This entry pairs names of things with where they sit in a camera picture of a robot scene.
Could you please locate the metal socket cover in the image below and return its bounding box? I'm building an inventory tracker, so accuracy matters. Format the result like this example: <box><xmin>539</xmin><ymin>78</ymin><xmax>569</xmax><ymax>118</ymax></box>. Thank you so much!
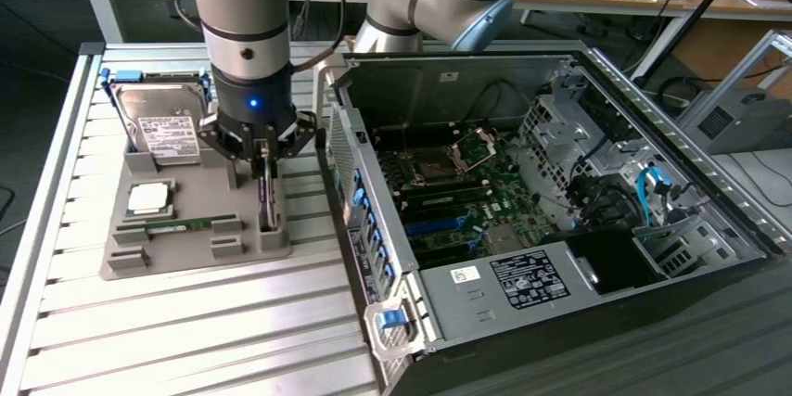
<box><xmin>449</xmin><ymin>129</ymin><xmax>501</xmax><ymax>172</ymax></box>

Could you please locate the blue slot retainer strip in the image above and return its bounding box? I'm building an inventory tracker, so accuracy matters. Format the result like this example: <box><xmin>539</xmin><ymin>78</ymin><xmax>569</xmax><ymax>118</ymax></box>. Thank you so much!
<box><xmin>350</xmin><ymin>168</ymin><xmax>398</xmax><ymax>298</ymax></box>

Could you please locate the aluminium profile frame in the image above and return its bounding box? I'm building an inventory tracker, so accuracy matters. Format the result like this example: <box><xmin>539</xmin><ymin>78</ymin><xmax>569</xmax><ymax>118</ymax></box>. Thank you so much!
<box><xmin>711</xmin><ymin>28</ymin><xmax>792</xmax><ymax>105</ymax></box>

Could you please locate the blue expansion slot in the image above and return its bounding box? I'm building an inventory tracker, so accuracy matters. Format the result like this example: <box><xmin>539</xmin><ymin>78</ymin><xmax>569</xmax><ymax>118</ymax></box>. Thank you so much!
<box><xmin>405</xmin><ymin>217</ymin><xmax>466</xmax><ymax>237</ymax></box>

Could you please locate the black tripod pole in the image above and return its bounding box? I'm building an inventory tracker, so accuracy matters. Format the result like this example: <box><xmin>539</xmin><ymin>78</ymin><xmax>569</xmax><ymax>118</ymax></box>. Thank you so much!
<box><xmin>629</xmin><ymin>0</ymin><xmax>762</xmax><ymax>89</ymax></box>

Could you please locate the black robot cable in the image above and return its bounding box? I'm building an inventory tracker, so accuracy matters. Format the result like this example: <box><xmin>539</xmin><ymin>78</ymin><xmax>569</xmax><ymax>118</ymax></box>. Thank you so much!
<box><xmin>175</xmin><ymin>0</ymin><xmax>349</xmax><ymax>74</ymax></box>

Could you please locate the silver CPU chip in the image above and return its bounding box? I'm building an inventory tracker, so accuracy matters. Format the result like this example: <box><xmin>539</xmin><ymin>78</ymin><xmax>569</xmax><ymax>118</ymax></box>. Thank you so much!
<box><xmin>126</xmin><ymin>181</ymin><xmax>174</xmax><ymax>217</ymax></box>

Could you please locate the open black PC case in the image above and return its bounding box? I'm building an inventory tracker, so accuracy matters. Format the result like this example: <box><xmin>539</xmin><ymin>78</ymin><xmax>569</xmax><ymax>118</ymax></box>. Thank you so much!
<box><xmin>313</xmin><ymin>41</ymin><xmax>787</xmax><ymax>396</ymax></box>

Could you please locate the green motherboard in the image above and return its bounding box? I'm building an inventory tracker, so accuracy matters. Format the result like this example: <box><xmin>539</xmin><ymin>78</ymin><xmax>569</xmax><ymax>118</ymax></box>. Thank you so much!
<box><xmin>374</xmin><ymin>129</ymin><xmax>562</xmax><ymax>267</ymax></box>

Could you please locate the grey chipset heatsink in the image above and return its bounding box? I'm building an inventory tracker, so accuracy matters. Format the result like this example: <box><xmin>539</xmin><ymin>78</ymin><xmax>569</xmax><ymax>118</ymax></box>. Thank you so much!
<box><xmin>486</xmin><ymin>224</ymin><xmax>527</xmax><ymax>253</ymax></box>

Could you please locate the grey flat wire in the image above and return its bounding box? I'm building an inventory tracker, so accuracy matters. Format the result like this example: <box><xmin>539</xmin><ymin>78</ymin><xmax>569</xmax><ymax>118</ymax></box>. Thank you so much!
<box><xmin>631</xmin><ymin>212</ymin><xmax>705</xmax><ymax>242</ymax></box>

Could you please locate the blue wire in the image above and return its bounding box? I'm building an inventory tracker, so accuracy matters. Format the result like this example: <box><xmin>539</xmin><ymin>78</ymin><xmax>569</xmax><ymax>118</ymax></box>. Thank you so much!
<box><xmin>634</xmin><ymin>161</ymin><xmax>674</xmax><ymax>230</ymax></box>

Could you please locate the grey power supply unit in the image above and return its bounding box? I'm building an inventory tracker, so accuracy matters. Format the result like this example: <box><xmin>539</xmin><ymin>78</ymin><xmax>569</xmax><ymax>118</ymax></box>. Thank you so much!
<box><xmin>419</xmin><ymin>241</ymin><xmax>621</xmax><ymax>344</ymax></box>

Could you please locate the grey plastic parts rack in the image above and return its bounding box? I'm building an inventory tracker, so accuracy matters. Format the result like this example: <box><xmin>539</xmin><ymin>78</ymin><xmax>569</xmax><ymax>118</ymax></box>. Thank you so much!
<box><xmin>98</xmin><ymin>92</ymin><xmax>294</xmax><ymax>282</ymax></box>

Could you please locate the black RAM slot bank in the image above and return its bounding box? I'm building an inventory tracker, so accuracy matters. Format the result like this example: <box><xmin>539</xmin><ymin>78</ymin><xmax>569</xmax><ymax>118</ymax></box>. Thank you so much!
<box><xmin>374</xmin><ymin>125</ymin><xmax>459</xmax><ymax>150</ymax></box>
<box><xmin>394</xmin><ymin>182</ymin><xmax>494</xmax><ymax>216</ymax></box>

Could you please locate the green RAM stick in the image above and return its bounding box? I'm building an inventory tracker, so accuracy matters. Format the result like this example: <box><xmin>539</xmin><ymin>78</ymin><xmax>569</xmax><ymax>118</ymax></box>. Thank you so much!
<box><xmin>115</xmin><ymin>213</ymin><xmax>241</xmax><ymax>233</ymax></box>

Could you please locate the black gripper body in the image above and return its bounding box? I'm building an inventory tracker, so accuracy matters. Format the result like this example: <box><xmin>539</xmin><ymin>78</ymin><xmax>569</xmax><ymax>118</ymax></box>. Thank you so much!
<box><xmin>214</xmin><ymin>66</ymin><xmax>301</xmax><ymax>159</ymax></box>

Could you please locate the grey computer tower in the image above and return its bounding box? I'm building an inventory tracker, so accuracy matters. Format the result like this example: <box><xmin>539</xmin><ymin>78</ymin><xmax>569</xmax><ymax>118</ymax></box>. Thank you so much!
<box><xmin>678</xmin><ymin>86</ymin><xmax>792</xmax><ymax>156</ymax></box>

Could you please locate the black wire bundle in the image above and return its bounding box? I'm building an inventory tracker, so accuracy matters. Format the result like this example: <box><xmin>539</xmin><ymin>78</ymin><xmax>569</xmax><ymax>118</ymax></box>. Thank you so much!
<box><xmin>566</xmin><ymin>172</ymin><xmax>646</xmax><ymax>233</ymax></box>

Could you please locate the perforated metal drive cage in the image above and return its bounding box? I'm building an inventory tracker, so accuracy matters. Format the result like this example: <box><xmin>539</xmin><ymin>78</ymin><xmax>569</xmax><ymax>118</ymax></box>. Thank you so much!
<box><xmin>517</xmin><ymin>89</ymin><xmax>627</xmax><ymax>205</ymax></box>

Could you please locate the blue plastic disk carrier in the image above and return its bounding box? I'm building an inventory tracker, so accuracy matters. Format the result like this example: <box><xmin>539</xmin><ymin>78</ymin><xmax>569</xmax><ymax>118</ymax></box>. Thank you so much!
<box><xmin>98</xmin><ymin>68</ymin><xmax>215</xmax><ymax>147</ymax></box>

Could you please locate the grey metal disk bay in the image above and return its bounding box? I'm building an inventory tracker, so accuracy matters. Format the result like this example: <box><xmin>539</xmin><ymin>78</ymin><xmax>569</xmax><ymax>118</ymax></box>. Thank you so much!
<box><xmin>630</xmin><ymin>214</ymin><xmax>767</xmax><ymax>279</ymax></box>

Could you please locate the blue case latch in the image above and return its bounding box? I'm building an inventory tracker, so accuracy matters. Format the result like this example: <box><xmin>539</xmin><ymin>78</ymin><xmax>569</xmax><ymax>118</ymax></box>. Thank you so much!
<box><xmin>375</xmin><ymin>310</ymin><xmax>407</xmax><ymax>330</ymax></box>

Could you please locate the silver hard disk white label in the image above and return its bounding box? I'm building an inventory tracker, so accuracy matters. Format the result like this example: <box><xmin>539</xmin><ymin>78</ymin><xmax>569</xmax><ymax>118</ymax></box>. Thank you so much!
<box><xmin>115</xmin><ymin>83</ymin><xmax>215</xmax><ymax>168</ymax></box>

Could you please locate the graphics card with metal bracket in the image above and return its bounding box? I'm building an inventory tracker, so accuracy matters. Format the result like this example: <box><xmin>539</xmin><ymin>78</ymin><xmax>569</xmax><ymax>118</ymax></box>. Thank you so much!
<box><xmin>254</xmin><ymin>138</ymin><xmax>287</xmax><ymax>233</ymax></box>

